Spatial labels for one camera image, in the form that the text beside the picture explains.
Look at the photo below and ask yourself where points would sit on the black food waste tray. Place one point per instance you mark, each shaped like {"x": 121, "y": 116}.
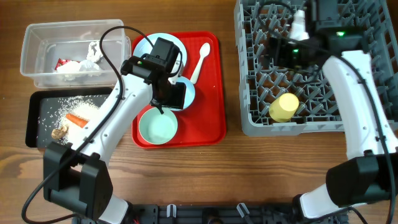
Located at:
{"x": 34, "y": 106}

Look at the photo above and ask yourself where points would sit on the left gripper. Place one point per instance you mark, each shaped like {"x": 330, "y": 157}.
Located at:
{"x": 178, "y": 102}

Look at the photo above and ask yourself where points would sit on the red serving tray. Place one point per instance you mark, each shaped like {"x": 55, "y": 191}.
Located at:
{"x": 203, "y": 122}

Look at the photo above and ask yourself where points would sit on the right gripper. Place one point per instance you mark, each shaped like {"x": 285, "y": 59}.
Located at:
{"x": 281, "y": 45}

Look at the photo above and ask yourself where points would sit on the green bowl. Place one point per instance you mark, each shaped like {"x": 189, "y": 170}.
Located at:
{"x": 158, "y": 128}

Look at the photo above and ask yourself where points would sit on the large light blue plate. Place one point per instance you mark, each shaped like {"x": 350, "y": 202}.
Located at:
{"x": 143, "y": 47}

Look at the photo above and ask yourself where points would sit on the white tissue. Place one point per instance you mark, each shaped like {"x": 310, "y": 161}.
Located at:
{"x": 75, "y": 69}

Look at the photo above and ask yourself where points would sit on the clear plastic waste bin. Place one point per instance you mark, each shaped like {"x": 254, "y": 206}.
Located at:
{"x": 46, "y": 43}

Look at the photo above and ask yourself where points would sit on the red snack wrapper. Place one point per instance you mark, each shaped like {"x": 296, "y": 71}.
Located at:
{"x": 61, "y": 62}

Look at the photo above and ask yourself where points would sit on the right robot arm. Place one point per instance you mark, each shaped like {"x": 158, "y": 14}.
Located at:
{"x": 318, "y": 36}

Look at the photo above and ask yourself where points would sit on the white plastic spoon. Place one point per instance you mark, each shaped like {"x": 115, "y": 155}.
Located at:
{"x": 204, "y": 52}

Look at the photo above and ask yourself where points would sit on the small light blue bowl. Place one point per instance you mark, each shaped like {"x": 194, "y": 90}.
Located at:
{"x": 189, "y": 93}

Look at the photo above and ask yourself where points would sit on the white rice grains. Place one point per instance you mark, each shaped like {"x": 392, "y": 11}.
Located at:
{"x": 53, "y": 115}

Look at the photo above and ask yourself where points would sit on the grey dishwasher rack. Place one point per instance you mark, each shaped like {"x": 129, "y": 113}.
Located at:
{"x": 260, "y": 83}

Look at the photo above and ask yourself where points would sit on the brown walnut food scrap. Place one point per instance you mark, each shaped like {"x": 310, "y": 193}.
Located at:
{"x": 59, "y": 133}

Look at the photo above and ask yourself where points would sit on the orange carrot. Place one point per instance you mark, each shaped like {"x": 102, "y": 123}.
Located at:
{"x": 76, "y": 120}

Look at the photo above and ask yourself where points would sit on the yellow plastic cup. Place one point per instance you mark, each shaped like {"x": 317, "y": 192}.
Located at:
{"x": 284, "y": 107}

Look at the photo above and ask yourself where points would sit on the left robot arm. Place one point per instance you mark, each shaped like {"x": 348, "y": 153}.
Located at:
{"x": 76, "y": 176}

